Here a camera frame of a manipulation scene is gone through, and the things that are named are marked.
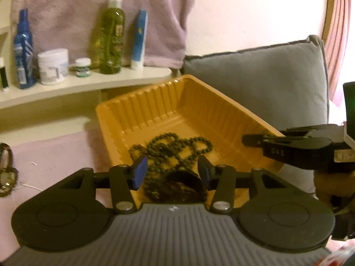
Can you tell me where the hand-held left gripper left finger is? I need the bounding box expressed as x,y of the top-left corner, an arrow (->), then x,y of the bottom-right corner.
59,155 -> 148,214

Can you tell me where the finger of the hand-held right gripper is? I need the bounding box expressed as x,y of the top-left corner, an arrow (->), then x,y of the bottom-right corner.
242,133 -> 335,171
278,124 -> 346,140

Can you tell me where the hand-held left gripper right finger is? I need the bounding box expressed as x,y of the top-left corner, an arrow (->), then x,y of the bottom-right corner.
197,155 -> 289,214

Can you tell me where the dark round bracelet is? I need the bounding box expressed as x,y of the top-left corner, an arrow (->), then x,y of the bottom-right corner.
160,171 -> 208,203

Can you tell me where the dark beaded necklace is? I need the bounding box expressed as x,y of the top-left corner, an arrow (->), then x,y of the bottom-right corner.
129,133 -> 214,201

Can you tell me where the yellow plastic tray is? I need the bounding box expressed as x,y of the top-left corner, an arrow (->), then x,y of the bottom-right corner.
96,74 -> 287,209

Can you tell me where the person's right hand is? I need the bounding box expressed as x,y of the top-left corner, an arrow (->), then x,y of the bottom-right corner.
313,170 -> 343,201

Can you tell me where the grey cushion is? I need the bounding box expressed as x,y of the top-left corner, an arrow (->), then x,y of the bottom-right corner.
181,35 -> 330,193

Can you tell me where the pink curtain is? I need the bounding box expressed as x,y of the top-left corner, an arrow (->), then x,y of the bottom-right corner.
323,0 -> 355,107

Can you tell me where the pink blanket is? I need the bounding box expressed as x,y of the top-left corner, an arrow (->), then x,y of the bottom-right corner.
0,127 -> 134,261

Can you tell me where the white shelf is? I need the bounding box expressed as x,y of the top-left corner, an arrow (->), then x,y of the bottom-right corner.
0,66 -> 173,109

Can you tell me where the red white packet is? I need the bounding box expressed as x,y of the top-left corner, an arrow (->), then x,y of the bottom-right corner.
319,248 -> 354,266

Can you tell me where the small green white jar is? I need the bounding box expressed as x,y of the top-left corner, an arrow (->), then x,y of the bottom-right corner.
75,58 -> 91,78

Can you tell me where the blue white tube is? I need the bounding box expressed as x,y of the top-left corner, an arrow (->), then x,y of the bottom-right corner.
131,10 -> 149,70

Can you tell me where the gold wristwatch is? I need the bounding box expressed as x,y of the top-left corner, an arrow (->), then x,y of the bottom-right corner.
0,143 -> 19,198

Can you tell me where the green spray bottle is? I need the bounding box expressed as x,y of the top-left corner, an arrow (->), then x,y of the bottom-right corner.
93,0 -> 125,75

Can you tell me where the pink towel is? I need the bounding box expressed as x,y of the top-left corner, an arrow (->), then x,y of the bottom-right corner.
11,0 -> 196,67

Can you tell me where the blue spray bottle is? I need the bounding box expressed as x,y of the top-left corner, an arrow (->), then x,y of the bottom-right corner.
14,8 -> 36,89

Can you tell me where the small dark white bottle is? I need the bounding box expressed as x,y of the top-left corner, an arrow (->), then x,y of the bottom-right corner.
0,58 -> 10,92

